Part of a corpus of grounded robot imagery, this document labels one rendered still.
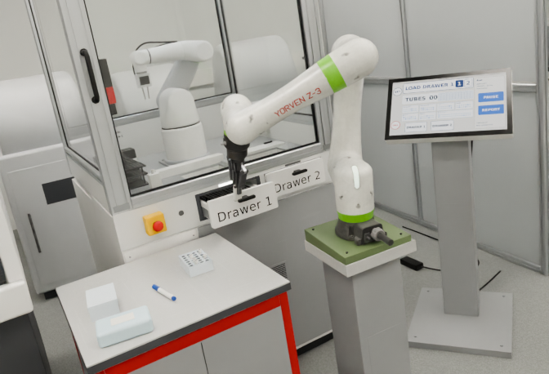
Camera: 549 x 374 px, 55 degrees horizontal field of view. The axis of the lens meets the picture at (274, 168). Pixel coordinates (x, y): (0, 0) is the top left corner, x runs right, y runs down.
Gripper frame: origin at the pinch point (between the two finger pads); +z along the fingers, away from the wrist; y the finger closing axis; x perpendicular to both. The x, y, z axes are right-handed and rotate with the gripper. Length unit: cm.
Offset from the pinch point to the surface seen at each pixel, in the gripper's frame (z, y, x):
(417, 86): -20, -8, 95
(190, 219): 14.9, -11.3, -15.1
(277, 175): 7.3, -12.2, 25.3
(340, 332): 38, 49, 16
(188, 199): 7.3, -14.1, -14.5
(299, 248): 43, -1, 31
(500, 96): -25, 23, 111
